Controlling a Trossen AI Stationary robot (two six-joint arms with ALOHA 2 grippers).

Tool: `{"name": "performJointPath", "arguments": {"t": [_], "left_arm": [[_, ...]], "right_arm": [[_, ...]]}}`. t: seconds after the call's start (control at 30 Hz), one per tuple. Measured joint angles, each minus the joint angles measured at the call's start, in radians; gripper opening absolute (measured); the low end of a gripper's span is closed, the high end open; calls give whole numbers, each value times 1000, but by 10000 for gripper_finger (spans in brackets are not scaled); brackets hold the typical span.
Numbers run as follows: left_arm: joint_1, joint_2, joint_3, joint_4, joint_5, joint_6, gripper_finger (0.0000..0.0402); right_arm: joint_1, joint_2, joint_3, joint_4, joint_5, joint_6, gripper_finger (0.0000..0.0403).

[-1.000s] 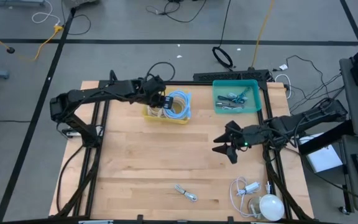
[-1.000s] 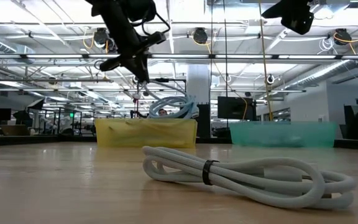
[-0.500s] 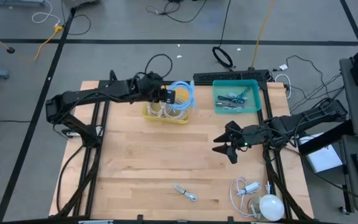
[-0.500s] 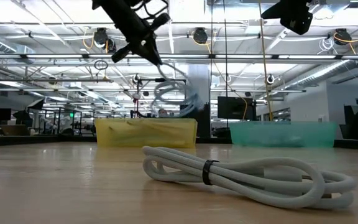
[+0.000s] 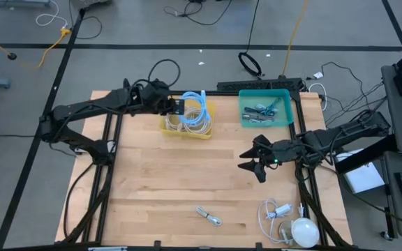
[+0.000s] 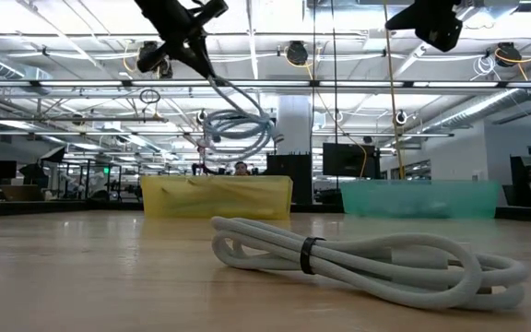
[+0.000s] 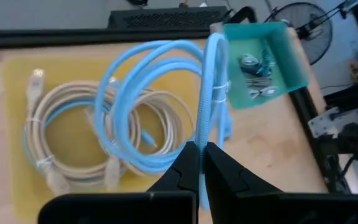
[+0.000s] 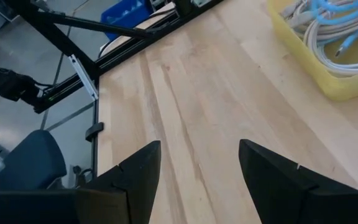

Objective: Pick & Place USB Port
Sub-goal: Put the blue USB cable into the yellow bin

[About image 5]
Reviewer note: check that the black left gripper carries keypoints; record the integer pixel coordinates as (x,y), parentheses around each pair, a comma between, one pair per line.
(155,97)

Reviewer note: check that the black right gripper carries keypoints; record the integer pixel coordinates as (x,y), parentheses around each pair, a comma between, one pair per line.
(284,151)

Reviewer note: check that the yellow plastic bin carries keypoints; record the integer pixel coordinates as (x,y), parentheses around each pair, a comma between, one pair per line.
(187,136)

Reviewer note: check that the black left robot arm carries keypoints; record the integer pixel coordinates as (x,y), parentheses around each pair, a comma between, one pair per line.
(82,106)

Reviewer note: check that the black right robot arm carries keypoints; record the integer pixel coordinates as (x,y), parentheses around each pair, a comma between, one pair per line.
(347,134)

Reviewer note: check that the teal plastic bin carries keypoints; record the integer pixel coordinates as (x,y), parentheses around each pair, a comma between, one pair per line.
(284,104)

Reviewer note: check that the white power plug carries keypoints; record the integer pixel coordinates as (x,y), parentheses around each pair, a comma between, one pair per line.
(301,210)

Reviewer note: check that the black power strip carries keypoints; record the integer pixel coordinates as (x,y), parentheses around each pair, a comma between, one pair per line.
(257,84)

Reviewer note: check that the clear round disc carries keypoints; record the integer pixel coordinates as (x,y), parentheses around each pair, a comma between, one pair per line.
(284,228)

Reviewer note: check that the white dome lamp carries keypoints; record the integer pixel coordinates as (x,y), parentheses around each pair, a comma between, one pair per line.
(305,232)

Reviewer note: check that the white paper scrap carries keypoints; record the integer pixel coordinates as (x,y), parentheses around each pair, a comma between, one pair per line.
(318,75)

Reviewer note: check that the white box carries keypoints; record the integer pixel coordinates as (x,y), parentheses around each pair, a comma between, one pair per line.
(363,178)

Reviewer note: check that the black framed desk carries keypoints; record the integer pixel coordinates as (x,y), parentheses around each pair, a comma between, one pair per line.
(389,141)

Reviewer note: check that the grey-green object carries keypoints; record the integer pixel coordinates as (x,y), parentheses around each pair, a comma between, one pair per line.
(89,2)

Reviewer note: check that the black round puck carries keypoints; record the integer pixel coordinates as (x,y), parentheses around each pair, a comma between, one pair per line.
(12,56)

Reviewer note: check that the grey flat base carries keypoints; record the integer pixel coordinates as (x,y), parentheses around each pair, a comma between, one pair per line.
(19,3)

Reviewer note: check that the black aluminium table frame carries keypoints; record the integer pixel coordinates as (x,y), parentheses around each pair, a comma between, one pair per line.
(225,93)

